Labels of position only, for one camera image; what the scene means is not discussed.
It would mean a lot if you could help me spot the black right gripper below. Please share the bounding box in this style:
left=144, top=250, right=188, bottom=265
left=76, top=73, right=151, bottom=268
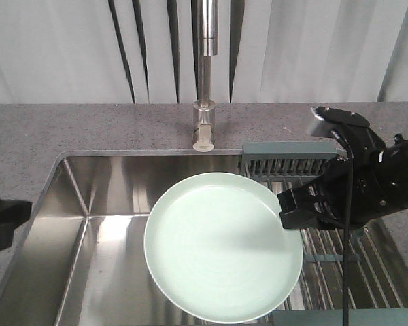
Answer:
left=277, top=156, right=388, bottom=230

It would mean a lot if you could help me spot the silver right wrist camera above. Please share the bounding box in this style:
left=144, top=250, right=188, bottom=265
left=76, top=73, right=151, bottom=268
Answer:
left=307, top=106, right=370, bottom=138

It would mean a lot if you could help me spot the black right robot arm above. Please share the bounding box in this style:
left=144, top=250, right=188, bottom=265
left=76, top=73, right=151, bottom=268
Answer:
left=277, top=134, right=408, bottom=230

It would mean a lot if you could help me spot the light green round plate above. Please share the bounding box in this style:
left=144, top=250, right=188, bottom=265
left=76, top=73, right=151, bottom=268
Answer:
left=143, top=172, right=303, bottom=324

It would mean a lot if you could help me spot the stainless steel faucet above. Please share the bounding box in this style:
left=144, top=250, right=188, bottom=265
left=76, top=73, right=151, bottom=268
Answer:
left=192, top=0, right=218, bottom=153

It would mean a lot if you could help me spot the stainless steel sink basin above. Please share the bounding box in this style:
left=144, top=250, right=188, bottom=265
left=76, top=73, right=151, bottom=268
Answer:
left=0, top=149, right=408, bottom=326

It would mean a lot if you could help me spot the white pleated curtain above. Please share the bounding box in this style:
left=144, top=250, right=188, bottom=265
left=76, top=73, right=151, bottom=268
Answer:
left=0, top=1, right=408, bottom=104

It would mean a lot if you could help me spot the black camera cable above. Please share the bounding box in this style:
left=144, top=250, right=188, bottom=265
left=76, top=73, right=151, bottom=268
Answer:
left=329, top=130, right=356, bottom=326

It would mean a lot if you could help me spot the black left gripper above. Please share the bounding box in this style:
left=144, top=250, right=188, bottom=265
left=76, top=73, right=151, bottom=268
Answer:
left=0, top=199, right=32, bottom=251

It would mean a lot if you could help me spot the teal and steel dish rack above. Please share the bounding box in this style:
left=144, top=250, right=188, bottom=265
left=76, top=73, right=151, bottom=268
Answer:
left=239, top=141, right=408, bottom=325

